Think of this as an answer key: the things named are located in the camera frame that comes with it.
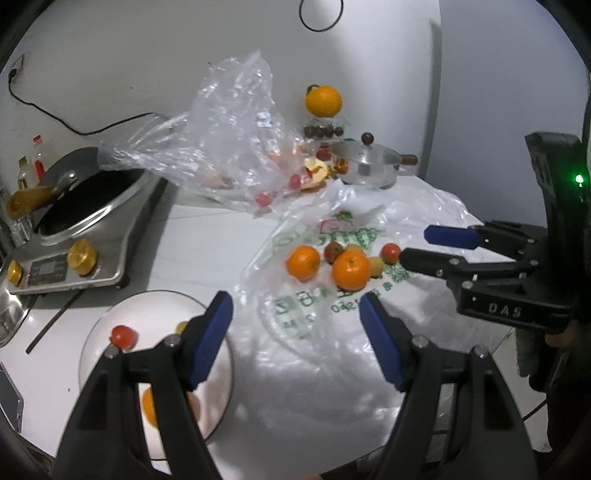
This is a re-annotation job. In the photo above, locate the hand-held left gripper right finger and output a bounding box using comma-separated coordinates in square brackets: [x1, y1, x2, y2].
[359, 292, 539, 480]

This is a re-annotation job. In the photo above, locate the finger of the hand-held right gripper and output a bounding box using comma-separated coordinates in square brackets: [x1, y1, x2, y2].
[399, 248, 539, 282]
[424, 220, 548, 259]

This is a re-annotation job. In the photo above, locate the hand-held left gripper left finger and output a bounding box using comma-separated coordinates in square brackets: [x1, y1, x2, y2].
[53, 291, 234, 480]

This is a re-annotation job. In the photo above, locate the mandarin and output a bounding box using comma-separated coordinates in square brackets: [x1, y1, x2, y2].
[141, 387, 160, 428]
[332, 252, 371, 291]
[285, 246, 321, 282]

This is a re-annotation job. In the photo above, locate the white plate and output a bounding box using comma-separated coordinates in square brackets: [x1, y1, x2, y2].
[78, 290, 235, 462]

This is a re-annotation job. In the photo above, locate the person's right forearm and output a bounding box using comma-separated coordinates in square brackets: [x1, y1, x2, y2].
[516, 323, 591, 462]

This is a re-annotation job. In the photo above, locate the green printed plastic bag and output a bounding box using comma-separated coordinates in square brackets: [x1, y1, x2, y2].
[238, 178, 520, 365]

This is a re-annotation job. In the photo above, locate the grey door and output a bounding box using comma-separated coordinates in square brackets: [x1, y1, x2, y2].
[422, 0, 591, 232]

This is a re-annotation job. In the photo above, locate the steel pot lid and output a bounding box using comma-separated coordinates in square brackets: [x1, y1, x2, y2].
[330, 132, 402, 167]

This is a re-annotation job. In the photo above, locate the orange peel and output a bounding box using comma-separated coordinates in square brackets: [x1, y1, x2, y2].
[302, 157, 331, 190]

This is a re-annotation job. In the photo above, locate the steel induction cooker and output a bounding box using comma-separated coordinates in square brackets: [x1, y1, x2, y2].
[0, 166, 169, 296]

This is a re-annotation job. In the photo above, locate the black chopstick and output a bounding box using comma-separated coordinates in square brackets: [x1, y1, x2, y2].
[25, 291, 86, 355]

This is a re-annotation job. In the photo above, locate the large orange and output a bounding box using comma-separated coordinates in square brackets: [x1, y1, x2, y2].
[305, 84, 343, 118]

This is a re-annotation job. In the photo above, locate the stainless steel basin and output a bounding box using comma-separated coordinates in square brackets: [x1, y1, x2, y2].
[0, 281, 38, 348]

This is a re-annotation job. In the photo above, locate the dark flat slab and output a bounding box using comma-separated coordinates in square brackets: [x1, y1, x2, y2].
[0, 362, 25, 432]

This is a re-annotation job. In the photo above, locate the crumpled clear plastic bag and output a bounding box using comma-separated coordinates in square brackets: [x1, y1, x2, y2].
[97, 50, 333, 217]

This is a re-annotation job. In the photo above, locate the red-capped bottle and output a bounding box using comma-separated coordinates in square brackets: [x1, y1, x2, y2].
[31, 135, 48, 183]

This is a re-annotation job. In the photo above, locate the steel pot with wooden handle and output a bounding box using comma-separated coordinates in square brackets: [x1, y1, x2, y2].
[339, 152, 419, 190]

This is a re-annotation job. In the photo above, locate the dark wok with wooden handle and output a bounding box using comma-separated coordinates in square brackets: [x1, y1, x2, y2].
[7, 147, 107, 220]

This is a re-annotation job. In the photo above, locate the black range hood cable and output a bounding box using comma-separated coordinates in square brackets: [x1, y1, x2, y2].
[299, 0, 343, 32]

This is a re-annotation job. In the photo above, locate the black cooker cable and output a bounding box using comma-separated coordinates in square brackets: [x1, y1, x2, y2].
[8, 68, 160, 136]

